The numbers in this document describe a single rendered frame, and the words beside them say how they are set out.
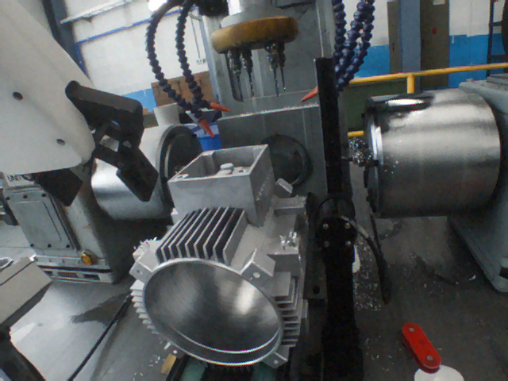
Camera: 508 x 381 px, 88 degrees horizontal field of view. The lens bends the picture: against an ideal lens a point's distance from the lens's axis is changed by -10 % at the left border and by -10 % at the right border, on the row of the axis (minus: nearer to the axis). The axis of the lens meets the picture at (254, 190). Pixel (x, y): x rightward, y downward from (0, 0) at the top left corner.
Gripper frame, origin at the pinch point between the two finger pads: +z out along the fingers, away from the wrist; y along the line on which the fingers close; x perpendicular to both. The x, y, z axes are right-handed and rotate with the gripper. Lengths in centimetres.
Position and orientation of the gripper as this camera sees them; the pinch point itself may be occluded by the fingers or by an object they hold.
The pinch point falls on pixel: (104, 185)
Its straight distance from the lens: 28.7
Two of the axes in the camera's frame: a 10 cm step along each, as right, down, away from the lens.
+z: 2.6, 5.8, 7.7
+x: 1.1, -8.1, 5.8
